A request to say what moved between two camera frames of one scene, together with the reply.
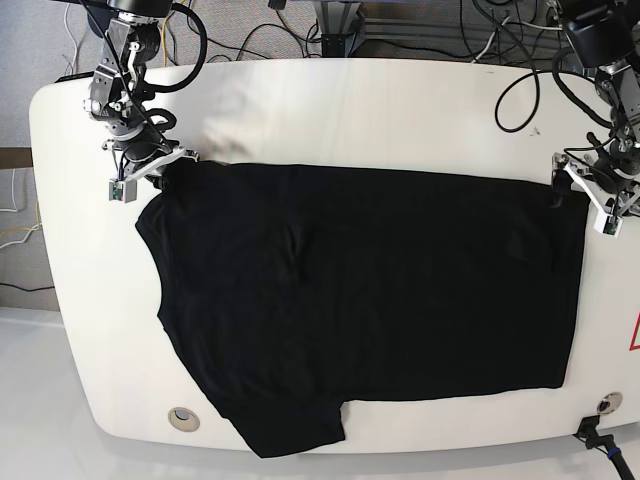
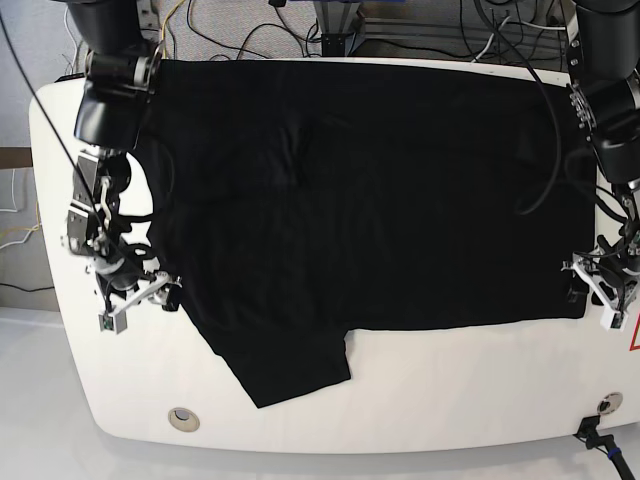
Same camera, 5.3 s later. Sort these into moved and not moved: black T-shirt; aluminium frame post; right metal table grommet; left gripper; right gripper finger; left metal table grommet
Moved: left gripper; right gripper finger; black T-shirt
Not moved: aluminium frame post; right metal table grommet; left metal table grommet
